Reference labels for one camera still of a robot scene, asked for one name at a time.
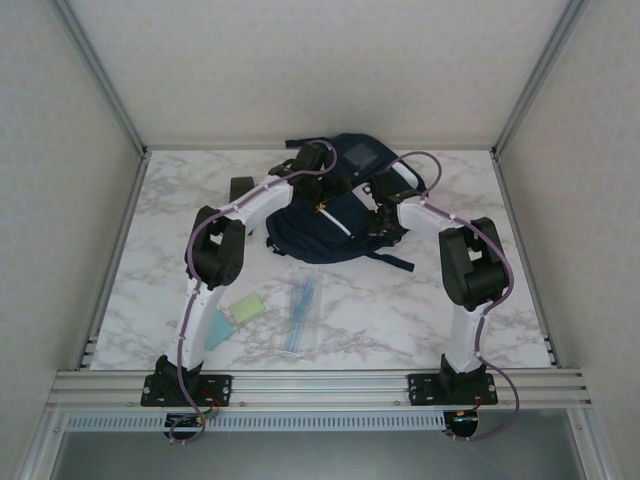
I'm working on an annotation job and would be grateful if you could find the aluminium frame post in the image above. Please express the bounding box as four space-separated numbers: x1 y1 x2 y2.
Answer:
491 0 592 159
48 0 149 159

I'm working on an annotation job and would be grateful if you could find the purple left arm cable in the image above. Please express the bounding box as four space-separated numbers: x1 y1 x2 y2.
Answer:
167 140 340 446

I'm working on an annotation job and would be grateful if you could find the aluminium table edge rail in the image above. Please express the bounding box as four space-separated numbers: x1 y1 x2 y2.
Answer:
143 143 497 153
79 149 151 371
492 149 560 369

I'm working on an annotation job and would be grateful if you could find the clear bag of blue pens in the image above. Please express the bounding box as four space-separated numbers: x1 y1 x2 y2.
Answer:
279 267 322 361

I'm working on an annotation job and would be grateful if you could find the grey slotted cable duct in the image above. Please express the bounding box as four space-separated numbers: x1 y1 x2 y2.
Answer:
64 411 447 432

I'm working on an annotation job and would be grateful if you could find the green sticky note pad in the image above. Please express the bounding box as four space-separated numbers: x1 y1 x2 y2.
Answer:
230 294 267 326

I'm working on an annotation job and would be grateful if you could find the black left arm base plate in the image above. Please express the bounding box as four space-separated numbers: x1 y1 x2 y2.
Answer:
140 373 234 408

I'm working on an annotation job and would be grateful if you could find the navy blue backpack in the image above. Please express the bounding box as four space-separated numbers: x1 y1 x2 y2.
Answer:
264 132 417 274

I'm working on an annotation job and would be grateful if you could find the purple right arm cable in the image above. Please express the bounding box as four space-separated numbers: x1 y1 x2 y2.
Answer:
389 152 524 444

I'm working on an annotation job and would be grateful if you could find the aluminium lower frame bar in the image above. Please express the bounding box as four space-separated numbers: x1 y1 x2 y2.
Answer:
567 407 619 480
14 407 69 480

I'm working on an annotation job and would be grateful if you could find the black pencil case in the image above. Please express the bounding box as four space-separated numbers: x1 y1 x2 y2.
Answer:
229 175 255 202

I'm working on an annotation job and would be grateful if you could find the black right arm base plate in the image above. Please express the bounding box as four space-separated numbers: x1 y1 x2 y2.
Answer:
406 372 500 407

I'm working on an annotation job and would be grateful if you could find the aluminium mounting rail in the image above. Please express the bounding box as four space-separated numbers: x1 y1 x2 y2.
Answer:
45 368 595 410

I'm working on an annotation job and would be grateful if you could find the blue sticky note pad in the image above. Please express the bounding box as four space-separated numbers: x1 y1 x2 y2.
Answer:
204 309 235 350

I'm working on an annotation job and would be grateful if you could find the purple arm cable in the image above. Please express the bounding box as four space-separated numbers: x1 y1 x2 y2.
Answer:
389 152 524 444
167 140 340 446

